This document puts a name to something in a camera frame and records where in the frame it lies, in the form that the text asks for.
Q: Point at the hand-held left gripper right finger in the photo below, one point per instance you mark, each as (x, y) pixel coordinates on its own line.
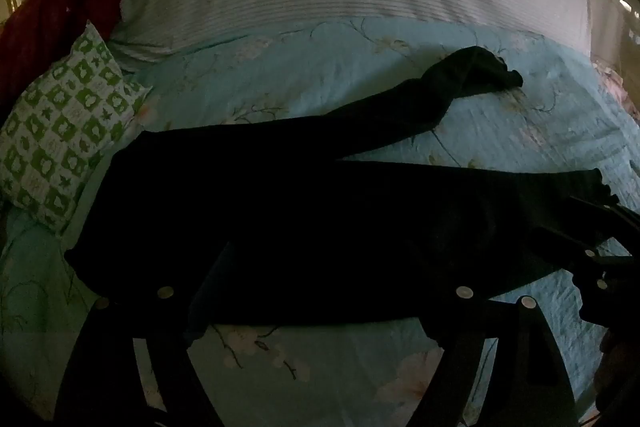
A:
(480, 357)

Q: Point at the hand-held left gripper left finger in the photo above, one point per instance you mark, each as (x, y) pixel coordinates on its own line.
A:
(150, 357)

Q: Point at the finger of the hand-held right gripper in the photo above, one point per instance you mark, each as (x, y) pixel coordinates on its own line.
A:
(612, 212)
(612, 292)

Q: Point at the black pants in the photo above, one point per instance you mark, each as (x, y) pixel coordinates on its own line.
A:
(300, 207)

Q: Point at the person's right hand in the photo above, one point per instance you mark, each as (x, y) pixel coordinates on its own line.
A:
(620, 372)

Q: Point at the green white patterned pillow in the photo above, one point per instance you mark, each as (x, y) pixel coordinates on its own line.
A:
(65, 122)

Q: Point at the teal floral bedsheet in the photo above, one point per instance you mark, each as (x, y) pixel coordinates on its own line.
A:
(300, 72)

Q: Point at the dark red cloth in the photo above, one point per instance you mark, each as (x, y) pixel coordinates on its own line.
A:
(50, 17)

